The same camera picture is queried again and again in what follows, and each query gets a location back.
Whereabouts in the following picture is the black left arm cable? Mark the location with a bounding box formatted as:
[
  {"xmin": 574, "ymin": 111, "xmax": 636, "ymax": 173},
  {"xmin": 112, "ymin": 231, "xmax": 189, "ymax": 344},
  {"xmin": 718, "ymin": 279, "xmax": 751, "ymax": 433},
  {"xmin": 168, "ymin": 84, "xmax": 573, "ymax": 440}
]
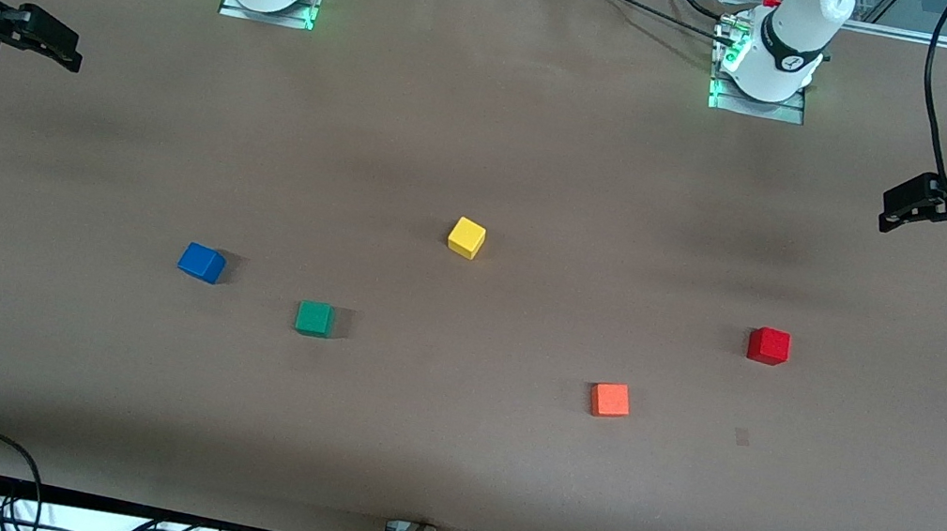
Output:
[{"xmin": 908, "ymin": 0, "xmax": 947, "ymax": 190}]

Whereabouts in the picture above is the orange cube block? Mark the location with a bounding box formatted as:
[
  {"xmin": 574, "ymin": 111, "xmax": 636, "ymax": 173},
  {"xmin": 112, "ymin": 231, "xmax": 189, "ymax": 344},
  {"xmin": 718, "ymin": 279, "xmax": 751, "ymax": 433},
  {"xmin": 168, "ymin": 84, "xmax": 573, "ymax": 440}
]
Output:
[{"xmin": 587, "ymin": 378, "xmax": 634, "ymax": 422}]

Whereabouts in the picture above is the short black table cable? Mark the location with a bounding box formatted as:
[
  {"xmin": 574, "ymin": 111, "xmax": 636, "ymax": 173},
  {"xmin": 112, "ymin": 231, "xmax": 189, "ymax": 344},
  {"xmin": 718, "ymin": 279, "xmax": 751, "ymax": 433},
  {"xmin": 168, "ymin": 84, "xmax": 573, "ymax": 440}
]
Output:
[{"xmin": 656, "ymin": 0, "xmax": 744, "ymax": 27}]

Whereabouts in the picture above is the green cube block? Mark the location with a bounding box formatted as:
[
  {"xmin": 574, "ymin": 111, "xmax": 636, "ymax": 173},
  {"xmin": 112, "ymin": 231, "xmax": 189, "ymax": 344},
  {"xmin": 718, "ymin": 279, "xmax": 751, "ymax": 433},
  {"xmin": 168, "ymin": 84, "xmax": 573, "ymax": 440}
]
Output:
[{"xmin": 293, "ymin": 298, "xmax": 336, "ymax": 340}]

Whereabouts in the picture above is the blue cube block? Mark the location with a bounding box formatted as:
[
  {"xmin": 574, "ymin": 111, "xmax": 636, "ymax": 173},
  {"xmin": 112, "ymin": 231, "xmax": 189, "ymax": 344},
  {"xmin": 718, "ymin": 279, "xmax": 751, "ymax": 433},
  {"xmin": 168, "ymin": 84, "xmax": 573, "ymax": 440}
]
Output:
[{"xmin": 175, "ymin": 240, "xmax": 229, "ymax": 286}]

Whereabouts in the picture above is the yellow cube block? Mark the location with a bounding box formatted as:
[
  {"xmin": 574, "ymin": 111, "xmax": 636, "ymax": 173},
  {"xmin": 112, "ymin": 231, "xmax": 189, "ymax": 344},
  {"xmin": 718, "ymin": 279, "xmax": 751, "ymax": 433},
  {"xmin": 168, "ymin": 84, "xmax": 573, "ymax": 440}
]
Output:
[{"xmin": 445, "ymin": 215, "xmax": 489, "ymax": 262}]

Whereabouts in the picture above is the red cube block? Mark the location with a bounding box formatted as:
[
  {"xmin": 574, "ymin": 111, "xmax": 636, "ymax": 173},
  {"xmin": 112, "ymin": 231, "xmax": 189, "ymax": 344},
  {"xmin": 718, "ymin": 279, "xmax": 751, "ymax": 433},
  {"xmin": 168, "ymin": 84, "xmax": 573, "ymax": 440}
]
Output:
[{"xmin": 745, "ymin": 325, "xmax": 793, "ymax": 367}]

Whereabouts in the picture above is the long black table cable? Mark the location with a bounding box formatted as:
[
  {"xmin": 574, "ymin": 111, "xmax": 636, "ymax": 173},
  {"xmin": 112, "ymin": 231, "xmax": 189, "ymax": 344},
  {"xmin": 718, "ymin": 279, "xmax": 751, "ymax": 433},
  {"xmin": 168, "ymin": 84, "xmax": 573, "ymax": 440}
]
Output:
[{"xmin": 558, "ymin": 0, "xmax": 742, "ymax": 48}]

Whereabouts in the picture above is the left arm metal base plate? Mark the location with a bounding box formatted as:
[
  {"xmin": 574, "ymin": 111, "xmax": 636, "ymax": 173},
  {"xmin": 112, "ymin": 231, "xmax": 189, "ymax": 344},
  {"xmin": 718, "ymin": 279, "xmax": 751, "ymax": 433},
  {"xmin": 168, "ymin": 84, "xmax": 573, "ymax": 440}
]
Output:
[{"xmin": 706, "ymin": 15, "xmax": 820, "ymax": 126}]

